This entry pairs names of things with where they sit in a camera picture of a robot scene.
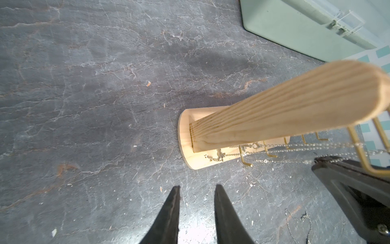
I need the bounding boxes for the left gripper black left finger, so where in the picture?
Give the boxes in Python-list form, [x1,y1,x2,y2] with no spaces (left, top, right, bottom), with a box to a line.
[140,186,180,244]

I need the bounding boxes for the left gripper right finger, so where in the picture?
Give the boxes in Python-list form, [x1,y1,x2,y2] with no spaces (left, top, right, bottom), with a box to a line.
[214,184,255,244]

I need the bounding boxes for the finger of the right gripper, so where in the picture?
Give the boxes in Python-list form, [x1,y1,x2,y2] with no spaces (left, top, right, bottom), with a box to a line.
[311,156,390,244]

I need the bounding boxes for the thin silver necklace chain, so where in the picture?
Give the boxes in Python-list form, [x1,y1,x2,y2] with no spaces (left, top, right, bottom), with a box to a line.
[243,141,390,165]

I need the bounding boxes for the wooden jewelry display stand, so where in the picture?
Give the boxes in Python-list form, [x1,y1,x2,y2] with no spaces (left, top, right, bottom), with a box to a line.
[178,60,390,177]

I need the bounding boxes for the green plastic storage box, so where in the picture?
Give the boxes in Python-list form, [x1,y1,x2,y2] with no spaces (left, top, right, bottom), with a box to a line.
[240,1,390,62]

